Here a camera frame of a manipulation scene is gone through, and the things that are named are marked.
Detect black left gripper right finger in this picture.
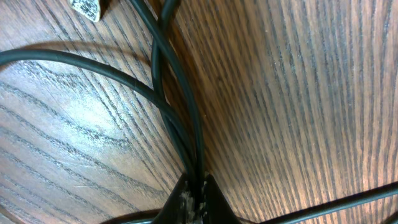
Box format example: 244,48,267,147
201,174,241,224

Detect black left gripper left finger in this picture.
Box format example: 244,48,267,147
152,174,195,224

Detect thin black USB cable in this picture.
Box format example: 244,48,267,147
0,49,195,175

